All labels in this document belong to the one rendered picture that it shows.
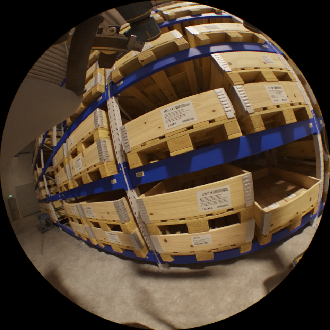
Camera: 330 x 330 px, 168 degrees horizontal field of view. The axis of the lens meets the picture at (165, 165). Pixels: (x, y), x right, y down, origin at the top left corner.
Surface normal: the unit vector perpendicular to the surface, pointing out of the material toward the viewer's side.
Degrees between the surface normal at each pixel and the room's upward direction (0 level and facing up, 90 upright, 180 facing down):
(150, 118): 90
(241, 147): 90
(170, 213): 90
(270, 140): 90
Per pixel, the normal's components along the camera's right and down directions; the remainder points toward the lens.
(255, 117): -0.32, 0.10
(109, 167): 0.91, -0.26
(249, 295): -0.28, -0.96
